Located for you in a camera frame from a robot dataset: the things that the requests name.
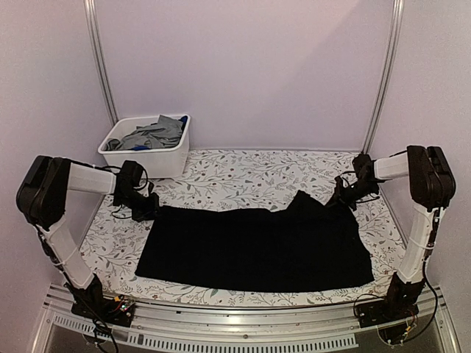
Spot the grey garment in bin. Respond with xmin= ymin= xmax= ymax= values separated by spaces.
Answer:
xmin=104 ymin=115 xmax=185 ymax=151

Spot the blue garment in bin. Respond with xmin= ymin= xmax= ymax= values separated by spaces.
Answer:
xmin=179 ymin=115 xmax=188 ymax=125

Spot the black t-shirt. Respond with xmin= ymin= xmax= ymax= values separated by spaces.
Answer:
xmin=135 ymin=191 xmax=374 ymax=293

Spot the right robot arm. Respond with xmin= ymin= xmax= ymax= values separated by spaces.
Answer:
xmin=327 ymin=145 xmax=456 ymax=321

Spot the floral tablecloth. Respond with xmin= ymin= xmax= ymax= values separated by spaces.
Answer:
xmin=80 ymin=150 xmax=405 ymax=307

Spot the aluminium front rail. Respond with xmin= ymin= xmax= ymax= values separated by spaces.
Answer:
xmin=29 ymin=285 xmax=464 ymax=352

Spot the aluminium frame post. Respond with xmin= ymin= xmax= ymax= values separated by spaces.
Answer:
xmin=83 ymin=0 xmax=118 ymax=126
xmin=361 ymin=0 xmax=405 ymax=154

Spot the white plastic laundry bin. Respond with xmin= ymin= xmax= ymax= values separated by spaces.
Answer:
xmin=98 ymin=114 xmax=191 ymax=179

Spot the right aluminium frame post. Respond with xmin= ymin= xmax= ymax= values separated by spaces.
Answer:
xmin=361 ymin=0 xmax=405 ymax=154

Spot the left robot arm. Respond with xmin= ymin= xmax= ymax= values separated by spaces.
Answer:
xmin=16 ymin=155 xmax=160 ymax=319

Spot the left aluminium frame post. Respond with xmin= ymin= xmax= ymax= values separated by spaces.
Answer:
xmin=83 ymin=0 xmax=118 ymax=126

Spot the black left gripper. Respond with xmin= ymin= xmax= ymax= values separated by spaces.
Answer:
xmin=115 ymin=190 xmax=163 ymax=223

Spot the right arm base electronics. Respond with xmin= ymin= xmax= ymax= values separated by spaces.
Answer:
xmin=353 ymin=294 xmax=419 ymax=346

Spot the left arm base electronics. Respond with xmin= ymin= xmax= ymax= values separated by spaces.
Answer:
xmin=71 ymin=296 xmax=135 ymax=327

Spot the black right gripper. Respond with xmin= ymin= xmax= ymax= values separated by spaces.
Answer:
xmin=326 ymin=179 xmax=379 ymax=211

